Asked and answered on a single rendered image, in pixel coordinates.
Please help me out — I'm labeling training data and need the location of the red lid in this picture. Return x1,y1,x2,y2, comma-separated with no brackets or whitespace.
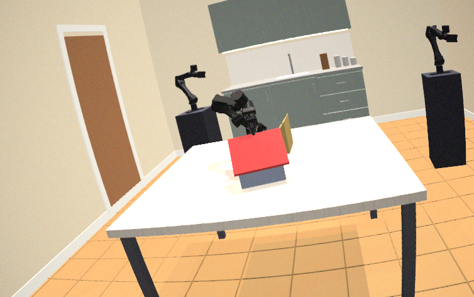
228,128,289,177

